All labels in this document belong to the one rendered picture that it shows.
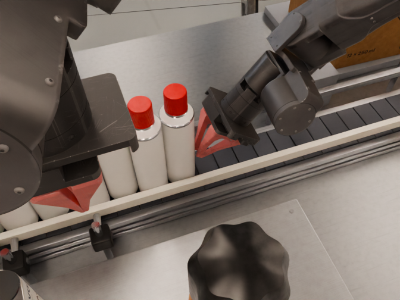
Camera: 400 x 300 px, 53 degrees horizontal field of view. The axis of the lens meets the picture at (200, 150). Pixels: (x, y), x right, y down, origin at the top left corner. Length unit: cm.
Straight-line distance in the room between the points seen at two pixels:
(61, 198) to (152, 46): 79
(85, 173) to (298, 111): 34
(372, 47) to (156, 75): 49
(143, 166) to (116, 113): 36
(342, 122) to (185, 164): 34
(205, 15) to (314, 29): 209
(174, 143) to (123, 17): 207
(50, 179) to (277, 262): 18
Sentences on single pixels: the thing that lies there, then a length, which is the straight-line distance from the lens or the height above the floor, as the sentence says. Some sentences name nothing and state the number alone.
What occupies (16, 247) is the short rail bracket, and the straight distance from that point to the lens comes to 67.
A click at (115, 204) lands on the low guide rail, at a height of 91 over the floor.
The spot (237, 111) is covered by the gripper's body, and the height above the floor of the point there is 103.
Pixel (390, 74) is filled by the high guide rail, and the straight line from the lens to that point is 84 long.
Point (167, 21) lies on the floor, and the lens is 257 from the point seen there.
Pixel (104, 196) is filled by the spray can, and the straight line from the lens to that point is 66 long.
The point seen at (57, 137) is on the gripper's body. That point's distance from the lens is 24.
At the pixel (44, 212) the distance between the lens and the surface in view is 67.
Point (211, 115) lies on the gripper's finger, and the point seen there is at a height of 101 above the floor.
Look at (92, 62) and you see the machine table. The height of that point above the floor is 83.
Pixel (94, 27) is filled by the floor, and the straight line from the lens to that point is 259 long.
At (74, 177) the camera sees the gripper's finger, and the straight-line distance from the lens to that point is 26.
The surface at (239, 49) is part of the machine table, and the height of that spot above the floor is 83.
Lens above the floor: 147
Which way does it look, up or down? 53 degrees down
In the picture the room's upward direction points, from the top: straight up
